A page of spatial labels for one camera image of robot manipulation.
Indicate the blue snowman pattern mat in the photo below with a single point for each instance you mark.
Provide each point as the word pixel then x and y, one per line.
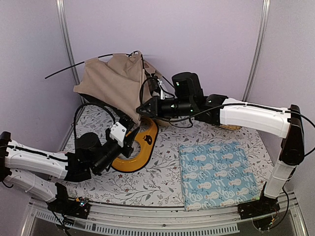
pixel 216 175

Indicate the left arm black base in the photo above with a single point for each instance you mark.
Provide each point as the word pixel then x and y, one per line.
pixel 63 204

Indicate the beige fabric pet tent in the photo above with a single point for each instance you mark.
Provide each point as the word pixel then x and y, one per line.
pixel 116 82

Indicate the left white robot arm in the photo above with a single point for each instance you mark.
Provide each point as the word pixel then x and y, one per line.
pixel 19 164

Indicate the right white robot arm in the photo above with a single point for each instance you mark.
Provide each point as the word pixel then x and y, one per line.
pixel 285 123

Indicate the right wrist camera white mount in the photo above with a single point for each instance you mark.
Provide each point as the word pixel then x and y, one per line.
pixel 155 87

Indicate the aluminium frame post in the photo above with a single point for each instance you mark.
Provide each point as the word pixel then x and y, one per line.
pixel 66 38
pixel 258 48

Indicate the golden leaf shaped tray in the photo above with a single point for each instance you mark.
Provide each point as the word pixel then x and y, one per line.
pixel 231 127

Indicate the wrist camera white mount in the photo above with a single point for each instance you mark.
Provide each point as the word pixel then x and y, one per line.
pixel 118 133
pixel 155 87

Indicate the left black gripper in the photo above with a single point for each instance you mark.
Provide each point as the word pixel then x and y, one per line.
pixel 127 147

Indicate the yellow pet bowl stand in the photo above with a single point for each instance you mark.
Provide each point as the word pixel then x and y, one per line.
pixel 143 145

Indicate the left aluminium frame post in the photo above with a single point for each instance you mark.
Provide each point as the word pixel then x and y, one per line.
pixel 66 38

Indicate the right aluminium frame post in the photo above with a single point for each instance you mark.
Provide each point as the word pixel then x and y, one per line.
pixel 258 48

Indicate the aluminium front rail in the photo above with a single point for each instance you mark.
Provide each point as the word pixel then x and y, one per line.
pixel 120 220

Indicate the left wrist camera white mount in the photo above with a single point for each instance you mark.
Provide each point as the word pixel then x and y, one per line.
pixel 118 133

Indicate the cream round bowl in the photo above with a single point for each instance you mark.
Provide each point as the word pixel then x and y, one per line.
pixel 167 122

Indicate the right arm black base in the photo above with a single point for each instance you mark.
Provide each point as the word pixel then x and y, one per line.
pixel 262 212

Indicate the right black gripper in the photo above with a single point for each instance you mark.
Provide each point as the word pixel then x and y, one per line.
pixel 154 107

